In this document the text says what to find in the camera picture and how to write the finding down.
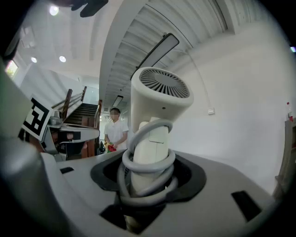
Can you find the beige shelf unit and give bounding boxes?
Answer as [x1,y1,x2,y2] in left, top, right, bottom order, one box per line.
[272,118,296,202]

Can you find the white hair dryer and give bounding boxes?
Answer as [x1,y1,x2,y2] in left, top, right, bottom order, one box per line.
[117,66,194,233]

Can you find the window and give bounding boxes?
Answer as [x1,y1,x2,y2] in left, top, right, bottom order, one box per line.
[5,59,19,80]

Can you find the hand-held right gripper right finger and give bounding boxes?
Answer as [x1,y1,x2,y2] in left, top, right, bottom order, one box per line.
[138,150,281,237]

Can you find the white cable conduit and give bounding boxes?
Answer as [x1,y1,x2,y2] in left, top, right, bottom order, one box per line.
[185,51,212,109]

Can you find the short ceiling light panel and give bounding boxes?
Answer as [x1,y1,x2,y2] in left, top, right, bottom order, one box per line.
[112,95,124,108]

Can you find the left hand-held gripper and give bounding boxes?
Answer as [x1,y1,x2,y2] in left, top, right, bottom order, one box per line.
[22,94,100,161]

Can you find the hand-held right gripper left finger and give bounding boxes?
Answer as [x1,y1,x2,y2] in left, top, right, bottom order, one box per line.
[41,149,130,237]

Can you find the long ceiling light panel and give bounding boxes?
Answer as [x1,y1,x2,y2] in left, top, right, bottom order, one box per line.
[135,33,180,70]

